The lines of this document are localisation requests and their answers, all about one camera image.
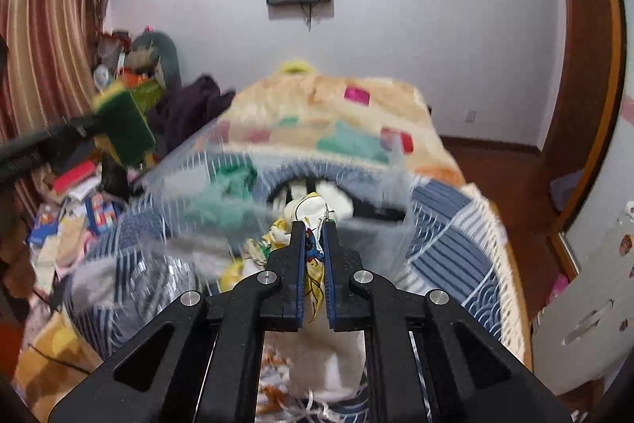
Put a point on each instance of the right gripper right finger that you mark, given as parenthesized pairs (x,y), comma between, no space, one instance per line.
(348,302)

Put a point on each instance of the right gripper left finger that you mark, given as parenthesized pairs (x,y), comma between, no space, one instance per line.
(282,308)

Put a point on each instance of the cartoon print drawstring pouch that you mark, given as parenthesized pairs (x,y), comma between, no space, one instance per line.
(315,362)

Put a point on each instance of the yellow green sponge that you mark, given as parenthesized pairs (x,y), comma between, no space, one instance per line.
(124,124)

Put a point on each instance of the green knitted cloth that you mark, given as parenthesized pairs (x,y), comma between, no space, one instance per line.
(226,204)

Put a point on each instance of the black cream canvas bag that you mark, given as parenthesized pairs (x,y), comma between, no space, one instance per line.
(342,203)

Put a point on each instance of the red flat box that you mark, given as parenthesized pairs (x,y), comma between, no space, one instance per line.
(74,177)

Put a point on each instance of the blue white patterned tablecloth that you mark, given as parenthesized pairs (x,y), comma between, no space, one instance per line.
(249,288)

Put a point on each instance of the green storage box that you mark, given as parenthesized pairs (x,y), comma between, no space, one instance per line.
(147,95)

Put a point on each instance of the clear plastic storage box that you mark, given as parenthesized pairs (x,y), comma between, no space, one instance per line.
(191,166)

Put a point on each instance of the dark purple clothes pile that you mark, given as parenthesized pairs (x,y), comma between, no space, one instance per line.
(183,111)

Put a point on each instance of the grey plush toy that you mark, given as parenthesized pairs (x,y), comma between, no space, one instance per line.
(154,53)

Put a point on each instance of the striped red beige curtain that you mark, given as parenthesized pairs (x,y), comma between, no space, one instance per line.
(52,48)

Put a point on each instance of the beige patchwork fleece blanket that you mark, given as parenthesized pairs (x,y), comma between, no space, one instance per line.
(362,118)

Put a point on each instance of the white sticker suitcase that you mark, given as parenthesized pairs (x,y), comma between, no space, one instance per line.
(588,328)

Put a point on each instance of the yellow chair back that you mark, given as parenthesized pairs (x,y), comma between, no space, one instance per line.
(295,67)

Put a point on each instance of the brown wooden door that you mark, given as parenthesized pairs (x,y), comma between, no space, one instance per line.
(588,98)

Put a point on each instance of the white wall socket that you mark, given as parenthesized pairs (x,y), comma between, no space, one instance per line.
(470,116)

